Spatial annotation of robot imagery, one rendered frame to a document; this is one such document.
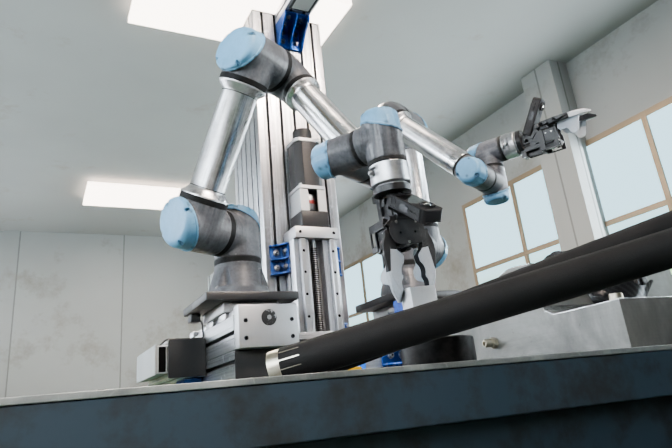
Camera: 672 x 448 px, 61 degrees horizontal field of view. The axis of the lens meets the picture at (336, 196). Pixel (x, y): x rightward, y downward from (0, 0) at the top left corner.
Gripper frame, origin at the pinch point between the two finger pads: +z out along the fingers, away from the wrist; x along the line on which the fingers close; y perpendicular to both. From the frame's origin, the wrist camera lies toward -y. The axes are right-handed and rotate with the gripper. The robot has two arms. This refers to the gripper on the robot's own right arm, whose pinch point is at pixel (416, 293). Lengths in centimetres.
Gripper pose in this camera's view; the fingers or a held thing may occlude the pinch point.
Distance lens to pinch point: 102.2
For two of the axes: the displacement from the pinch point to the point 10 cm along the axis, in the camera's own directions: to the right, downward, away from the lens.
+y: -3.7, 3.0, 8.8
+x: -9.2, 0.2, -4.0
